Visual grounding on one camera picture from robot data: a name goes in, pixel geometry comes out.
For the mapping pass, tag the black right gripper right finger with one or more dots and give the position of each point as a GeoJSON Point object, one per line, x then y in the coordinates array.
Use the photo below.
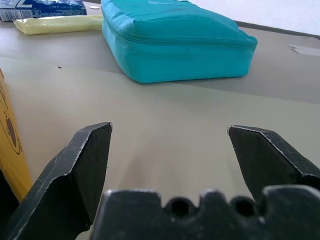
{"type": "Point", "coordinates": [272, 162]}

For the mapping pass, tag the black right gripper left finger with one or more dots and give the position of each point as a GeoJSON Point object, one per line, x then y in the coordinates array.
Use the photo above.
{"type": "Point", "coordinates": [65, 190]}

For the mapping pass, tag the yellow cardboard box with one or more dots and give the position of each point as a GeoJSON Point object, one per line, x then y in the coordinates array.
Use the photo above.
{"type": "Point", "coordinates": [11, 147]}

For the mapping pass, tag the teal zippered fabric case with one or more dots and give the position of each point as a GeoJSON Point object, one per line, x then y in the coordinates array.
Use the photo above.
{"type": "Point", "coordinates": [175, 42]}

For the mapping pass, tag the pale yellow plastic pouch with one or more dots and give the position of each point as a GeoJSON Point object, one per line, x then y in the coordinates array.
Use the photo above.
{"type": "Point", "coordinates": [60, 23]}

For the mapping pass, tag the blue and white carton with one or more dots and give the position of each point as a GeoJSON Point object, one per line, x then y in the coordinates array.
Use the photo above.
{"type": "Point", "coordinates": [40, 8]}

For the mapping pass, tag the small white round disc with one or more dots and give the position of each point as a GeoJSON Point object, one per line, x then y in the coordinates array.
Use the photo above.
{"type": "Point", "coordinates": [94, 7]}

